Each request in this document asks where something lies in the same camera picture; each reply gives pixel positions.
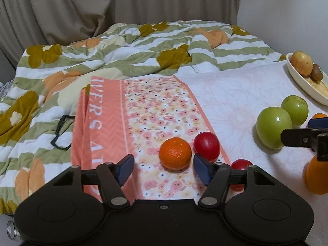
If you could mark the brown kiwi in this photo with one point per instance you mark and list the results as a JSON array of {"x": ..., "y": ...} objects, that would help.
[{"x": 317, "y": 73}]

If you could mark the black eyeglasses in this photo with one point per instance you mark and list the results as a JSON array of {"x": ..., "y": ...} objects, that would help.
[{"x": 58, "y": 127}]

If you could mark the pink floral cloth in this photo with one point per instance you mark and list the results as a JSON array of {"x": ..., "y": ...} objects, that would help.
[{"x": 153, "y": 107}]

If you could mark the yellow red apple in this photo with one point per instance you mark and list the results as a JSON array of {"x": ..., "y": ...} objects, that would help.
[{"x": 301, "y": 62}]

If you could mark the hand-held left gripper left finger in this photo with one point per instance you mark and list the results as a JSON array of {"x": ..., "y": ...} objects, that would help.
[{"x": 126, "y": 167}]

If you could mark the striped floral quilt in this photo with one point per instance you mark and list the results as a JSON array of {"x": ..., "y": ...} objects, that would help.
[{"x": 143, "y": 53}]

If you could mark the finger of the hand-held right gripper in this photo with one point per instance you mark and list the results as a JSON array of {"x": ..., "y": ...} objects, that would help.
[
  {"x": 319, "y": 123},
  {"x": 298, "y": 137}
]

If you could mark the large orange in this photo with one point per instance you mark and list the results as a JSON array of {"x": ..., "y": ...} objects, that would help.
[{"x": 316, "y": 178}]

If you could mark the small mandarin orange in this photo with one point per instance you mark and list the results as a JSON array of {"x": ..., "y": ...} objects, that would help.
[
  {"x": 175, "y": 153},
  {"x": 320, "y": 116}
]

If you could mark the beige curtain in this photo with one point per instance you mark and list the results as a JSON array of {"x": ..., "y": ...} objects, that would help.
[{"x": 76, "y": 5}]

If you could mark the red tomato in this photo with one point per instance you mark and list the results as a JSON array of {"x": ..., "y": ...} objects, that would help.
[
  {"x": 206, "y": 144},
  {"x": 242, "y": 164}
]

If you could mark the cream oval bowl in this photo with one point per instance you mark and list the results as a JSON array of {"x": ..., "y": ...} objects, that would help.
[{"x": 305, "y": 87}]

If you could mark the green apple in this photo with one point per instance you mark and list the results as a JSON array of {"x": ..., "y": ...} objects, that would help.
[
  {"x": 271, "y": 126},
  {"x": 294, "y": 109}
]

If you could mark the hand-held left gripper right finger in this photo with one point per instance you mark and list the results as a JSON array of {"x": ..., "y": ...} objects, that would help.
[{"x": 202, "y": 169}]

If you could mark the beige headboard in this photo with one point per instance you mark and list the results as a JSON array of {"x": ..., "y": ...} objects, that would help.
[{"x": 6, "y": 64}]

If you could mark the grey patterned pillow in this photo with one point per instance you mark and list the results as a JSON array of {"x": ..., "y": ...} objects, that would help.
[{"x": 5, "y": 88}]

